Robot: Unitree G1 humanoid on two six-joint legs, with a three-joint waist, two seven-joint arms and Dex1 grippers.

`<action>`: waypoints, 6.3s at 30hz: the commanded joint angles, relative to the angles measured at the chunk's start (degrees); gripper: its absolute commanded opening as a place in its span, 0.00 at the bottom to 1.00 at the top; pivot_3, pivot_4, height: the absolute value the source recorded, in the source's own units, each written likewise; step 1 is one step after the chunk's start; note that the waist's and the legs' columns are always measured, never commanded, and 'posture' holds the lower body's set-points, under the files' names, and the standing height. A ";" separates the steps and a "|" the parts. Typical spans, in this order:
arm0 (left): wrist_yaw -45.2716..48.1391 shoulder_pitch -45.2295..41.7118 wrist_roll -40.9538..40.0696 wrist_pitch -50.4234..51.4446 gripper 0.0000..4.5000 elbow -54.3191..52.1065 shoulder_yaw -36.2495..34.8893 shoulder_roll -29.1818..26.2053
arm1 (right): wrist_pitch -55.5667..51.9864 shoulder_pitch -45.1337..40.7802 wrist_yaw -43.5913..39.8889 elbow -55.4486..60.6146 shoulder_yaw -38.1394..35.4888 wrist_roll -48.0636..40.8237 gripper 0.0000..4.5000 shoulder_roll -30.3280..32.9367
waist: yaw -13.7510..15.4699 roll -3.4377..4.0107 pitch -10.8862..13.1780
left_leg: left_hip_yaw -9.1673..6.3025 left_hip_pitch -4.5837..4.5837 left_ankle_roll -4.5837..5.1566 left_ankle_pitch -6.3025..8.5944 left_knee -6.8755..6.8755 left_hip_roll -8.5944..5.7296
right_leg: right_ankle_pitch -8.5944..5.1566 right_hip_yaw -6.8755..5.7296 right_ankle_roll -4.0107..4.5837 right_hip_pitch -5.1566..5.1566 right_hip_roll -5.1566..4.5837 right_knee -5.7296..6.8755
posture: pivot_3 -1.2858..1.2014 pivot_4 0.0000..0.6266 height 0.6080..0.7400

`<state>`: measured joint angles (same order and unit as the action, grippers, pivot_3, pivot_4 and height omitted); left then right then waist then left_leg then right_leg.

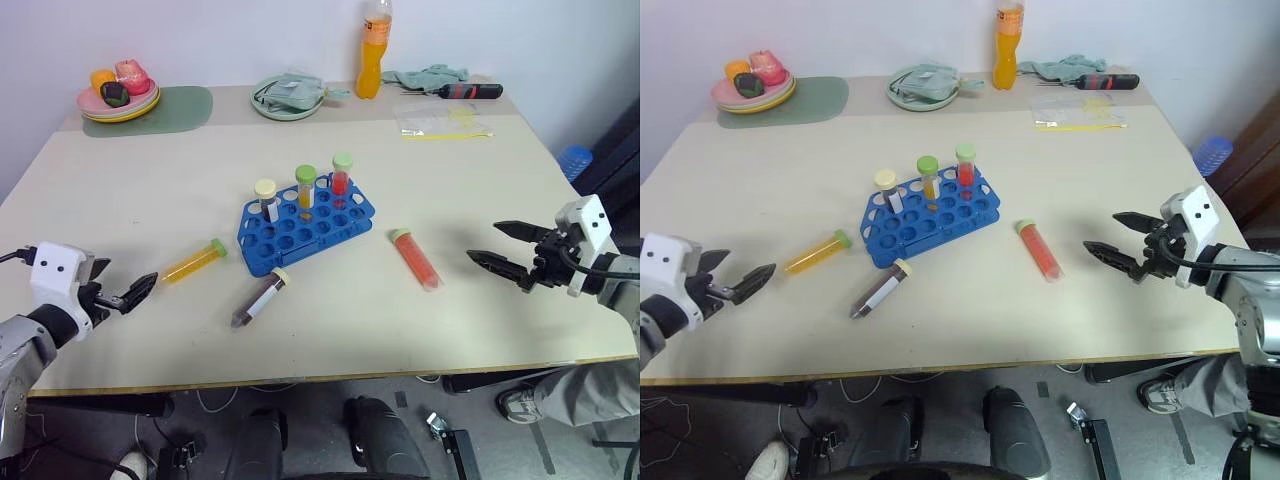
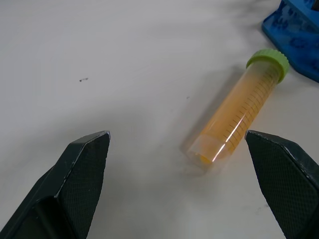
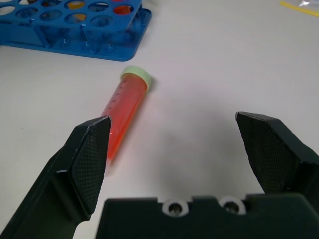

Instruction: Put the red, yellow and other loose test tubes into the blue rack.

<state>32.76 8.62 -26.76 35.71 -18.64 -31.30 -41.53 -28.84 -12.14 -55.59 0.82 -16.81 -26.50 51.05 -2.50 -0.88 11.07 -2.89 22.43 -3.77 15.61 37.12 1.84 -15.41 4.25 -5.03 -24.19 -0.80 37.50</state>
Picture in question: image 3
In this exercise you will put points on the blue plastic test tube rack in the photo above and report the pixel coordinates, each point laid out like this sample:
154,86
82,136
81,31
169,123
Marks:
74,27

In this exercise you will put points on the red liquid tube, green cap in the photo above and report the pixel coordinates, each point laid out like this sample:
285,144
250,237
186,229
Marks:
125,109

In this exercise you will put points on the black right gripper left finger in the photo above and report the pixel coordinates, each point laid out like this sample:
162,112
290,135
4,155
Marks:
74,174

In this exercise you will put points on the orange-capped tube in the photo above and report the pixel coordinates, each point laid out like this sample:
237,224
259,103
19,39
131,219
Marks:
77,10

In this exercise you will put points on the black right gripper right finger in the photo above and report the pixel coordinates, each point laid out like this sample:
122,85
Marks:
274,159

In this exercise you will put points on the red-capped tube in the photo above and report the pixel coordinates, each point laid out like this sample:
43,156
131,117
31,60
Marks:
122,10

